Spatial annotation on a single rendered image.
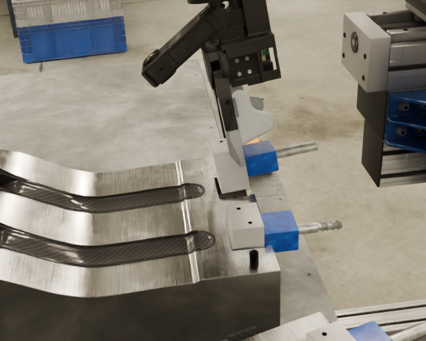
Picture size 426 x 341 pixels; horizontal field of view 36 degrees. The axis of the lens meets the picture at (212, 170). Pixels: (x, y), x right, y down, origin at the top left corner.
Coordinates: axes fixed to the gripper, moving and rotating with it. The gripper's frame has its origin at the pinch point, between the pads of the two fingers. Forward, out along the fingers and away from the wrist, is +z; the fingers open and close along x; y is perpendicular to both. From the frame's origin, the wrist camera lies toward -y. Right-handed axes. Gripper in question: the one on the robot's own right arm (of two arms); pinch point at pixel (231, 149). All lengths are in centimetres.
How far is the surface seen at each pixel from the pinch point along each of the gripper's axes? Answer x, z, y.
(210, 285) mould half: -17.5, 7.5, -6.1
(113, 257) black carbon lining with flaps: -10.5, 5.3, -16.2
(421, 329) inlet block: -24.8, 13.5, 13.3
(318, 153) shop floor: 174, 78, 45
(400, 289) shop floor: 87, 90, 46
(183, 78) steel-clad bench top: 60, 5, -3
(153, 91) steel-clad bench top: 55, 5, -10
